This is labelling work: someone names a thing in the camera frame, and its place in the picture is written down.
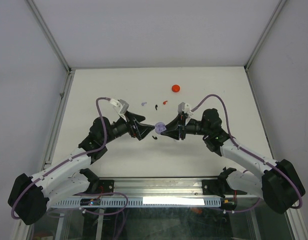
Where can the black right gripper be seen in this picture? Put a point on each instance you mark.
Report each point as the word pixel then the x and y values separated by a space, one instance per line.
pixel 176 122

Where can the orange earbud charging case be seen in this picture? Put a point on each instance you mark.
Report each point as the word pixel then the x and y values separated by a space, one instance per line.
pixel 175 88

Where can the purple earbud charging case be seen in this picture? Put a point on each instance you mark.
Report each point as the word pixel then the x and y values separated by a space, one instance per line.
pixel 160 127

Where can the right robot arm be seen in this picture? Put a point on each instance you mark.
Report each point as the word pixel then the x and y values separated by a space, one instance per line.
pixel 275 182

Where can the white slotted cable duct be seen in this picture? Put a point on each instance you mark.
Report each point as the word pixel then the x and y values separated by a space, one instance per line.
pixel 139 202

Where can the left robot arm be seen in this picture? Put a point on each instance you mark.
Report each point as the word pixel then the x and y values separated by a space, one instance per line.
pixel 31 196

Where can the aluminium mounting rail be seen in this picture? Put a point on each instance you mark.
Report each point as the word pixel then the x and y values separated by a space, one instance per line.
pixel 162 186

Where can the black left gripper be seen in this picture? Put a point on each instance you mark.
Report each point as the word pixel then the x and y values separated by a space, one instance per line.
pixel 141 129

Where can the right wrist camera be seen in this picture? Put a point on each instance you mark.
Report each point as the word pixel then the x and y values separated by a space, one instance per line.
pixel 185 108

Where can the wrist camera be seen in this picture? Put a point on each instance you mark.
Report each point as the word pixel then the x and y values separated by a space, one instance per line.
pixel 185 108
pixel 120 106

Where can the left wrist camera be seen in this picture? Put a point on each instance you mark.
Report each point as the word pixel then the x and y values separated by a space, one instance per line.
pixel 120 106

